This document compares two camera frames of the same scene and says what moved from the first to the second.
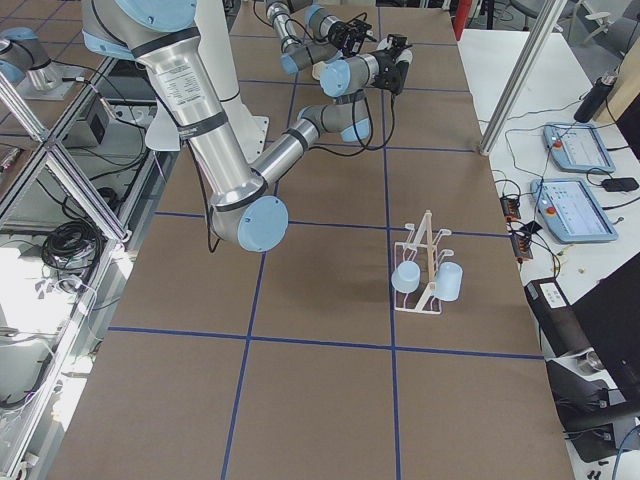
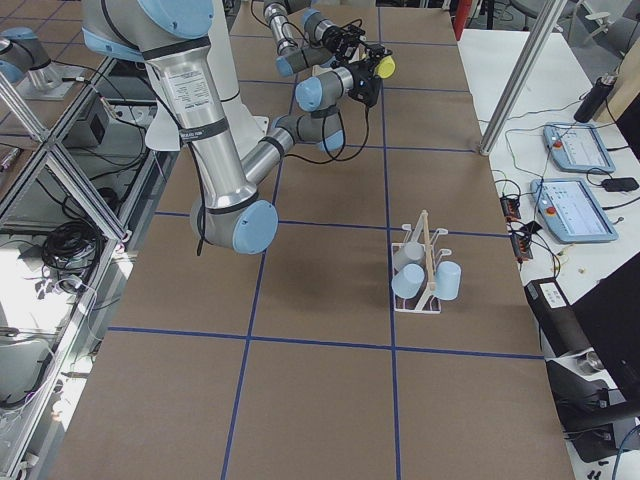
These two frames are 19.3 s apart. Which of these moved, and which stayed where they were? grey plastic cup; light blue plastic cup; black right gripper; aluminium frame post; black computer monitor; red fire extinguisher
Moved: grey plastic cup; black right gripper
Stayed: black computer monitor; aluminium frame post; red fire extinguisher; light blue plastic cup
